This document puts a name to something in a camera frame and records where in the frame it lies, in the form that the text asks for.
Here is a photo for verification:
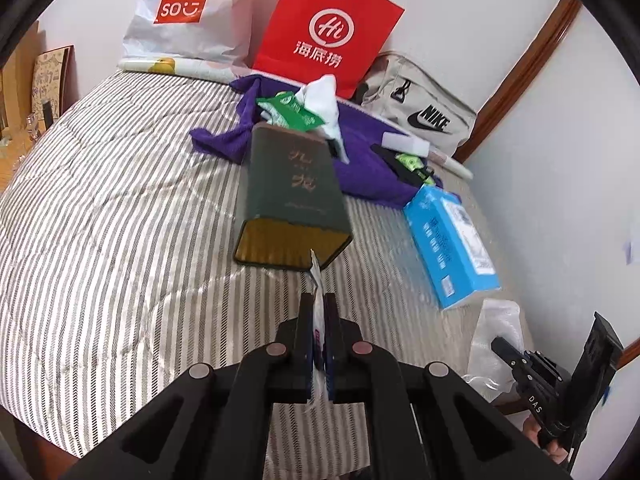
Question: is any blue tissue pack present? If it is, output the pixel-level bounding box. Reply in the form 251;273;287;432
402;184;502;311

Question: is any white plastic shopping bag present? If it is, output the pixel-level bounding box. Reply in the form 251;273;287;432
121;0;281;68

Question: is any white cloth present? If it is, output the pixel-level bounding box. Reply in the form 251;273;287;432
295;75;351;165

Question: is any purple towel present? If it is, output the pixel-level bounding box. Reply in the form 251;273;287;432
190;74;443;208

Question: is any beige waist bag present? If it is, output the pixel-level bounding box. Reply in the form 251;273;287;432
357;51;478;158

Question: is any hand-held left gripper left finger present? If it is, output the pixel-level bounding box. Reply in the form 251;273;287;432
62;292;317;480

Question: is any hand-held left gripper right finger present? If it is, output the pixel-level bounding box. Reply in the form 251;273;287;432
322;292;573;480

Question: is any light wooden headboard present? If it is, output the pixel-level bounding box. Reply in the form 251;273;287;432
0;20;41;121

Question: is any dark green tin box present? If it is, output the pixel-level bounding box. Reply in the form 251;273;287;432
232;122;354;272

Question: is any green snack packet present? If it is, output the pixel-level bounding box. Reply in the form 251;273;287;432
256;91;322;133

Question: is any red paper bag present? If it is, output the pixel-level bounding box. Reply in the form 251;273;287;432
251;0;406;101

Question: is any person's right hand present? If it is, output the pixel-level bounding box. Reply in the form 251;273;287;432
524;407;571;461

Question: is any brown wooden door frame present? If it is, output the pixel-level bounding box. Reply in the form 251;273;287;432
462;0;585;165

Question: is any rolled paper poster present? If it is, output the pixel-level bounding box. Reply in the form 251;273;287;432
119;57;473;181

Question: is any clear plastic bag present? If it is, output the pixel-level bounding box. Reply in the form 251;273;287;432
465;299;526;401

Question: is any light wooden nightstand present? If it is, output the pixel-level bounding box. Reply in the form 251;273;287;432
0;110;56;191

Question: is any small white printed sachet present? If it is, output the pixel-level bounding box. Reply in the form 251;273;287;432
306;249;335;403

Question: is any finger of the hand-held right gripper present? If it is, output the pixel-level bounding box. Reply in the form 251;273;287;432
490;337;533;378

